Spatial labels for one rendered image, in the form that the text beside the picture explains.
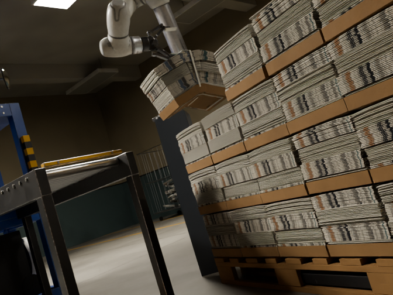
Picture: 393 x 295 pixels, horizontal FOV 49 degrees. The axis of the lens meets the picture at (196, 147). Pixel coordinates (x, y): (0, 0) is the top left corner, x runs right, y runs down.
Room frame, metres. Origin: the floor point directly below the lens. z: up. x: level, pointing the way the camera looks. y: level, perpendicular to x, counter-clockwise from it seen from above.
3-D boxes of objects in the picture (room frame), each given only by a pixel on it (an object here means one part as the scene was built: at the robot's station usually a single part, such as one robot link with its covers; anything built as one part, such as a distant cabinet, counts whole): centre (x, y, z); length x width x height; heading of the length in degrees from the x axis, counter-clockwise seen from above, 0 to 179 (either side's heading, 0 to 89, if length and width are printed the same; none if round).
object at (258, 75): (1.83, -0.42, 0.86); 0.38 x 0.29 x 0.04; 119
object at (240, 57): (1.83, -0.42, 0.95); 0.38 x 0.29 x 0.23; 119
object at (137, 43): (2.20, 0.14, 1.32); 0.09 x 0.06 x 0.09; 20
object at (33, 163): (3.23, 1.22, 1.05); 0.05 x 0.05 x 0.45; 49
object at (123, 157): (2.66, 0.84, 0.74); 1.34 x 0.05 x 0.12; 49
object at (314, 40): (1.56, -0.57, 0.86); 0.38 x 0.29 x 0.04; 121
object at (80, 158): (2.03, 0.52, 0.81); 0.43 x 0.03 x 0.02; 139
